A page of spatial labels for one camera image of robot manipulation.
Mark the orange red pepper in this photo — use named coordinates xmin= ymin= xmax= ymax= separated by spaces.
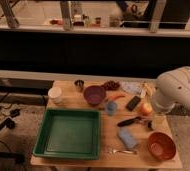
xmin=105 ymin=94 xmax=125 ymax=102

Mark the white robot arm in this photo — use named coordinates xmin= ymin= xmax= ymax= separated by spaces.
xmin=150 ymin=66 xmax=190 ymax=130

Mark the black binder clip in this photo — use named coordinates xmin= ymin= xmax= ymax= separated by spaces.
xmin=147 ymin=121 xmax=153 ymax=130

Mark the yellow red apple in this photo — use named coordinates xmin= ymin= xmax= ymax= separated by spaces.
xmin=139 ymin=102 xmax=153 ymax=116

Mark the orange bowl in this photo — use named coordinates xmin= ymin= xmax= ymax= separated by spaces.
xmin=147 ymin=132 xmax=176 ymax=161

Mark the black rectangular block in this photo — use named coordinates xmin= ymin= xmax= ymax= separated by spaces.
xmin=126 ymin=96 xmax=141 ymax=111

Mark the yellow banana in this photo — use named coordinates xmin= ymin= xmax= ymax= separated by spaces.
xmin=140 ymin=83 xmax=154 ymax=98

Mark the blue sponge cloth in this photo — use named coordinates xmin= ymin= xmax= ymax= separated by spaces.
xmin=118 ymin=128 xmax=137 ymax=150

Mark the clear plastic bag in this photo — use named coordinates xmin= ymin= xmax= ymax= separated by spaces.
xmin=121 ymin=82 xmax=142 ymax=95

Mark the blue plastic cup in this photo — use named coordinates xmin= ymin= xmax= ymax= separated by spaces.
xmin=105 ymin=101 xmax=117 ymax=116

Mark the silver fork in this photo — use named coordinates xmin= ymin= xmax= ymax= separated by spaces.
xmin=106 ymin=148 xmax=137 ymax=155

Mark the purple bowl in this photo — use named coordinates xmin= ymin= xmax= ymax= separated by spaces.
xmin=83 ymin=85 xmax=106 ymax=105

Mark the small metal cup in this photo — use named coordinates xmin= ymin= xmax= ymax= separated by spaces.
xmin=74 ymin=79 xmax=84 ymax=92

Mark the green plastic tray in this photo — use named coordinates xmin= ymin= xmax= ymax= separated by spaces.
xmin=33 ymin=109 xmax=101 ymax=160

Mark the white paper cup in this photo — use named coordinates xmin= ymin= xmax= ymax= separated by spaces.
xmin=48 ymin=86 xmax=62 ymax=104

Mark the black handled knife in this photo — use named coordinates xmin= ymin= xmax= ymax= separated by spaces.
xmin=117 ymin=116 xmax=142 ymax=127

